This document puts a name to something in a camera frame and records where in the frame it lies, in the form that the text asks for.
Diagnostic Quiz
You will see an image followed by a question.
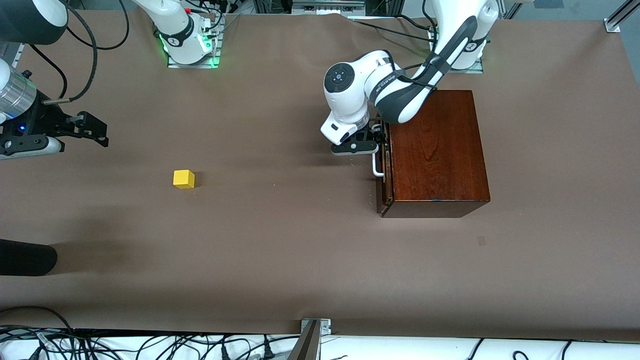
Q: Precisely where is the aluminium profile bar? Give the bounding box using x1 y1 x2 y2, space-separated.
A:
604 0 640 34
0 42 25 68

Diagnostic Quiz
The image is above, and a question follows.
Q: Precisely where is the brown table cover sheet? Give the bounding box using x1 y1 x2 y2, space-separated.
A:
0 10 640 343

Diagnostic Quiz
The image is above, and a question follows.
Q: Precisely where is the metal rack frame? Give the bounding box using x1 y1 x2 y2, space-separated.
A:
252 0 403 19

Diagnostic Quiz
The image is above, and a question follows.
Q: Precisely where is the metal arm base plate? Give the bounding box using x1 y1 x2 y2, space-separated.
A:
166 14 222 69
430 24 485 74

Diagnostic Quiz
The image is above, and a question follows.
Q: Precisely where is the black ribbed cylinder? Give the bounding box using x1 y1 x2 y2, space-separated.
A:
0 239 58 277

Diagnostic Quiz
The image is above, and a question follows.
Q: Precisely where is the dark brown wooden drawer box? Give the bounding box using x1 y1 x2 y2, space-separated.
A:
381 90 491 219

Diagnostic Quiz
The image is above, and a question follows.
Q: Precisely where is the metal clamp bracket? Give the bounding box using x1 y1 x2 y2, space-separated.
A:
300 318 332 337

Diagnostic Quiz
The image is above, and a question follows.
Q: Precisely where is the dark brown wooden drawer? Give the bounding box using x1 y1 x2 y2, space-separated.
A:
375 117 396 216

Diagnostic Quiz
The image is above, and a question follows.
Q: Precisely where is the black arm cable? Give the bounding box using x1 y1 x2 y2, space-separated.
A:
64 0 131 50
27 44 69 99
386 0 442 92

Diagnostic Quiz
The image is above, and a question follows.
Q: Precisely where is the yellow cube block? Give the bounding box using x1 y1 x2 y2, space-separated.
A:
173 169 196 190

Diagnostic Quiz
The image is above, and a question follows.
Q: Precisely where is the dark mounting post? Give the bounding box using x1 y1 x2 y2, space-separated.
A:
286 320 322 360

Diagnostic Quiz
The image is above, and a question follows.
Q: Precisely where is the black cable with metal plug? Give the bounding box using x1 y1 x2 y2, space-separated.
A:
42 2 99 105

